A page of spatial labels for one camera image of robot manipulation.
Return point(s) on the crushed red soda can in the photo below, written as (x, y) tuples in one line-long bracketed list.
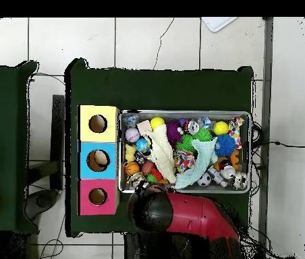
[(193, 127)]

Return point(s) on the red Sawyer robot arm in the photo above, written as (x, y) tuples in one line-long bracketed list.
[(195, 213)]

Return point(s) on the silver mesh bin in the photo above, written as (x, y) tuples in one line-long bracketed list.
[(174, 114)]

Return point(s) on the wooden box with three holes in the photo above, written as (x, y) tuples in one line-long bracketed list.
[(98, 137)]

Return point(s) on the crushed silver brown can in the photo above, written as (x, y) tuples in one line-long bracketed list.
[(136, 178)]

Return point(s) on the orange basketball toy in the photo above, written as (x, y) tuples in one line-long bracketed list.
[(132, 168)]

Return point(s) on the cream knitted cloth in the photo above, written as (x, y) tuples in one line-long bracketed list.
[(163, 153)]

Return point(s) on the mint green knitted cloth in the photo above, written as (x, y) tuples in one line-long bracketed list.
[(201, 159)]

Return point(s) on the white baseball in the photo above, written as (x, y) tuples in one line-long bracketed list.
[(132, 135)]

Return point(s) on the wooden block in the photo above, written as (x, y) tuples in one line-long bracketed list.
[(144, 126)]

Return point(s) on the yellow ball with seam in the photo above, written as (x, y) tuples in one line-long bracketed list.
[(157, 122)]

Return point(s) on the green spiky rubber ball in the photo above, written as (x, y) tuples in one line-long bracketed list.
[(202, 135)]

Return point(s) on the blue spiky rubber ball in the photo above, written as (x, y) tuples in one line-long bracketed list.
[(224, 145)]

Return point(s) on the dark green table cloth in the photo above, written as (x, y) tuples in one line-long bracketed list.
[(155, 89), (1, 108)]

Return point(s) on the black stand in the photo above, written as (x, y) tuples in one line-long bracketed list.
[(58, 140)]

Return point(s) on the white tray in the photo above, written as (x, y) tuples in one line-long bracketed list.
[(217, 23)]

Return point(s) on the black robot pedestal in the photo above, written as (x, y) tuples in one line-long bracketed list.
[(168, 248)]

